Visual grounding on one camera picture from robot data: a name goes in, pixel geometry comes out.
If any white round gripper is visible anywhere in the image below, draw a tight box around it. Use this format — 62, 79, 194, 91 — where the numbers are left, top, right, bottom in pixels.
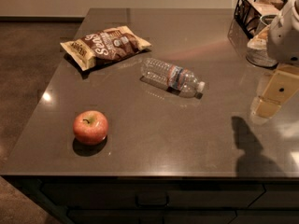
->
251, 0, 299, 119

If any clear plastic water bottle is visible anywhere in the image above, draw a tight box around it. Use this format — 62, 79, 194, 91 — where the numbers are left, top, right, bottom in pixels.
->
141, 58, 206, 97

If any clear glass jar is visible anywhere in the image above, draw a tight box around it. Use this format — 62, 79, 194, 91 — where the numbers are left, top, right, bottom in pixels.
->
246, 14, 278, 68

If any brown white chip bag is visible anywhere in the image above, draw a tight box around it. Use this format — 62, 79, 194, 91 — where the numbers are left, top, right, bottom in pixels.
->
61, 26, 151, 71

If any red apple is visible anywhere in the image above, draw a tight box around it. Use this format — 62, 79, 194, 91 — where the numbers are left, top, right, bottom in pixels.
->
73, 110, 108, 146

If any dark cabinet drawer front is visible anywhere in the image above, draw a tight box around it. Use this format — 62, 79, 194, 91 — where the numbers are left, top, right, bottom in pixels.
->
42, 183, 263, 209

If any black wire basket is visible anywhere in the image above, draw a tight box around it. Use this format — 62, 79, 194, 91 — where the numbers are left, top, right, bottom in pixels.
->
234, 0, 286, 38

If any black drawer handle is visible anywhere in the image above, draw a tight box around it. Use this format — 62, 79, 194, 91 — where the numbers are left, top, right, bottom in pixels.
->
135, 194, 169, 207

